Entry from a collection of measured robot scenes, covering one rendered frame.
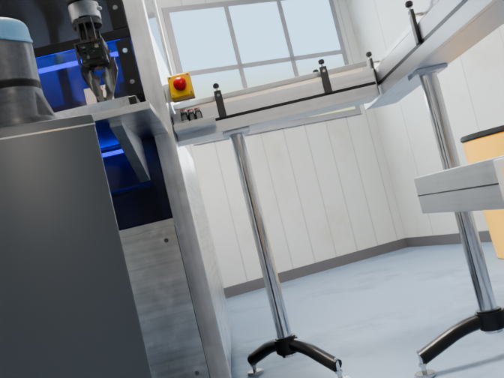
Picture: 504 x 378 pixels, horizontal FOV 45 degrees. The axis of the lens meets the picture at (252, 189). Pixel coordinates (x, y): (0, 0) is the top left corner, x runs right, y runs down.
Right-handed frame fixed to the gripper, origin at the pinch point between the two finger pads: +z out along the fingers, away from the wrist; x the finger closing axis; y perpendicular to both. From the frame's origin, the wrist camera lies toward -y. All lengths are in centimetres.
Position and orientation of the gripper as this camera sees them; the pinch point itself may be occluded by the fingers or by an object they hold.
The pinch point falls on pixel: (106, 101)
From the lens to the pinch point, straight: 160.8
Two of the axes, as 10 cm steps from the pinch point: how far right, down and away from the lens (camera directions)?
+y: 0.3, -0.5, -10.0
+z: 2.3, 9.7, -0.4
